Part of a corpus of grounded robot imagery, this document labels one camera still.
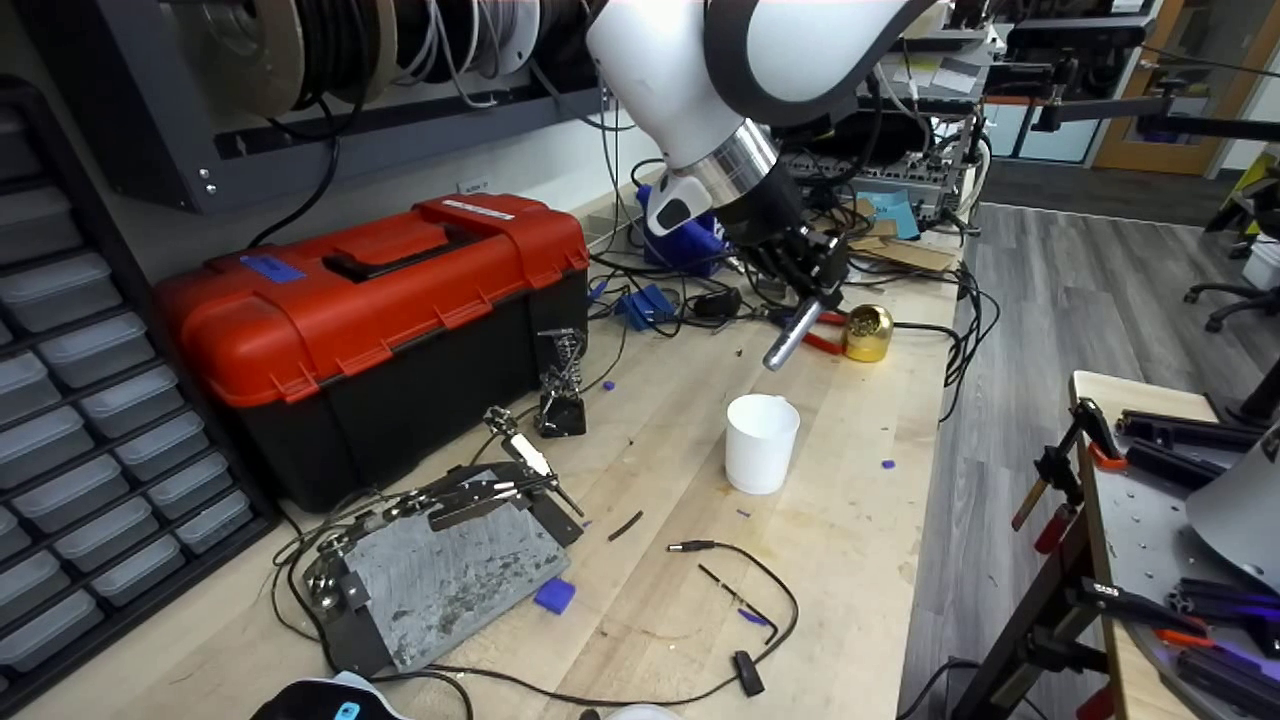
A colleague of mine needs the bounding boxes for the small purple plastic block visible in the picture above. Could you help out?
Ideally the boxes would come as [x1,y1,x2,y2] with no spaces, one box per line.
[532,571,582,622]

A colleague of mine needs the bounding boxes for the black helping hands tool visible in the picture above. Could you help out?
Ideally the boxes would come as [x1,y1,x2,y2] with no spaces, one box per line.
[532,323,592,442]

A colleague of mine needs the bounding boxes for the white wire spool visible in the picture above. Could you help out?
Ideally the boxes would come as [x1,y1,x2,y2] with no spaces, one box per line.
[421,0,543,89]

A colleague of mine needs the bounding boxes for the blue plastic connector block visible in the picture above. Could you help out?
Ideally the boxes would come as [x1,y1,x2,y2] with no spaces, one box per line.
[618,280,679,332]

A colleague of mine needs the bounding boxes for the black probe cable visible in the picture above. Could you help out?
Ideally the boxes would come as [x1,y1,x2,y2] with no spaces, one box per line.
[663,537,804,701]

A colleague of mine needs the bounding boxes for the dark metal spool rack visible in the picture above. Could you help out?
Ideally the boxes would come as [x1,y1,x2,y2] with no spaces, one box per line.
[13,0,632,216]

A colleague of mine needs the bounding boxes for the black swivel chair base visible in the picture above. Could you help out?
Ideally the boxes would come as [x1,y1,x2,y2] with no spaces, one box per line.
[1181,155,1280,422]

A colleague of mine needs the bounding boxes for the red handled pliers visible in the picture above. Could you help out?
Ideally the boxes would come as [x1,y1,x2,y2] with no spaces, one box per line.
[796,312,855,362]

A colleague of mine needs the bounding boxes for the red black toolbox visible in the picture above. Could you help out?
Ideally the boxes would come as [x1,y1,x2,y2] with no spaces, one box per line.
[151,193,597,517]

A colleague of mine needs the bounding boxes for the wide black wire spool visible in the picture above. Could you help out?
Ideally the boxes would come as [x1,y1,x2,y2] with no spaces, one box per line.
[538,0,605,84]

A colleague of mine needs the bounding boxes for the black boom bar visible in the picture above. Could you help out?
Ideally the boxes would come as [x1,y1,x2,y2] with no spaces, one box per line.
[1031,89,1280,146]

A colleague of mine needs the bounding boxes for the black grey handheld device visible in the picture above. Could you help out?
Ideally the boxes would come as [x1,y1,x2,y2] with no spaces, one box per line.
[252,672,405,720]

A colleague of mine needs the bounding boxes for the wooden side table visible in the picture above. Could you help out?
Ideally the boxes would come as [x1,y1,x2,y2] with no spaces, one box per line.
[1069,367,1280,720]

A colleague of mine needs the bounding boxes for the small parts drawer cabinet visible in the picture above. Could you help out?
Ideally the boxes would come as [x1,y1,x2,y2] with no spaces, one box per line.
[0,75,286,711]

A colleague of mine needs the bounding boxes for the white plastic cup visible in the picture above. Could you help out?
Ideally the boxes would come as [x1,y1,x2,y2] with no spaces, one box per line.
[719,393,804,501]

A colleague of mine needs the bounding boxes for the gold dome bell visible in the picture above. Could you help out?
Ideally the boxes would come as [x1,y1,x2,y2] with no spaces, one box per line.
[842,299,895,367]

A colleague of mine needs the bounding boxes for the black orange bar clamp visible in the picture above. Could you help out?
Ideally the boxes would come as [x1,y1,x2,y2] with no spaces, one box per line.
[1007,396,1131,542]

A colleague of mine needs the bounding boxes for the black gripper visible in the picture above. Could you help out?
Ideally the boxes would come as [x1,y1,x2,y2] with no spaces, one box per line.
[730,163,855,312]

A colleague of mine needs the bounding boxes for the blue soldering station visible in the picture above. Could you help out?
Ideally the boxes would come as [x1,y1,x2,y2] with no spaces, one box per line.
[637,179,737,280]

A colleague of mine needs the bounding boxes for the grey black marker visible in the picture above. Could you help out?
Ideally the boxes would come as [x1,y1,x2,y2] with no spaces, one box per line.
[759,297,830,371]

